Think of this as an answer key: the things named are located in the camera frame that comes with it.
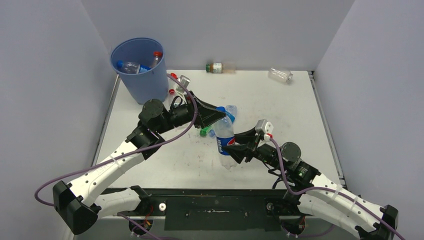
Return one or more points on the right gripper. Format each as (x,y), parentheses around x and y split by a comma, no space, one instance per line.
(245,148)

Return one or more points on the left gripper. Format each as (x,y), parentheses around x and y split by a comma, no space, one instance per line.
(209,114)

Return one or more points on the Pepsi logo bottle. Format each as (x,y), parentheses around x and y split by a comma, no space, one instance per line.
(224,158)

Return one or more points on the blue label crushed bottle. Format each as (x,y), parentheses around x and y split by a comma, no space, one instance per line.
(225,126)

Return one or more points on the Pepsi English label bottle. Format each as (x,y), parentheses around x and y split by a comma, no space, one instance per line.
(130,67)

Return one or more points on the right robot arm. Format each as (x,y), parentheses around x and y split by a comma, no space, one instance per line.
(311,192)

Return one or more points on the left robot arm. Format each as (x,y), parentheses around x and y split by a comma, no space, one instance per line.
(88,198)

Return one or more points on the blue plastic bin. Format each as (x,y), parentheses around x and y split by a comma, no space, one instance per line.
(145,85)

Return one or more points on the green plastic bottle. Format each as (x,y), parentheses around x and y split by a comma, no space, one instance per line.
(205,131)

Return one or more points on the red label water bottle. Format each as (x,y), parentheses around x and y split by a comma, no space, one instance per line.
(171,98)

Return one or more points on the green cap brown bottle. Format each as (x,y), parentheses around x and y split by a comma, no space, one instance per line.
(220,68)

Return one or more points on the red cap tea bottle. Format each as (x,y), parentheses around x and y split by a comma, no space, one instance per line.
(157,57)

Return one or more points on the clear plastic jar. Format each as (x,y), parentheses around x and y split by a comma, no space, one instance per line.
(282,76)

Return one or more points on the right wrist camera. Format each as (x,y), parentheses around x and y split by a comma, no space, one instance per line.
(264,129)

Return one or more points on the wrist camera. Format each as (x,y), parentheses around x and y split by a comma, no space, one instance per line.
(184,81)
(264,129)

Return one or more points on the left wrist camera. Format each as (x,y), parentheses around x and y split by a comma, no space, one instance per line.
(184,81)

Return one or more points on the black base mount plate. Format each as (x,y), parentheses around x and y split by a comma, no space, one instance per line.
(216,209)

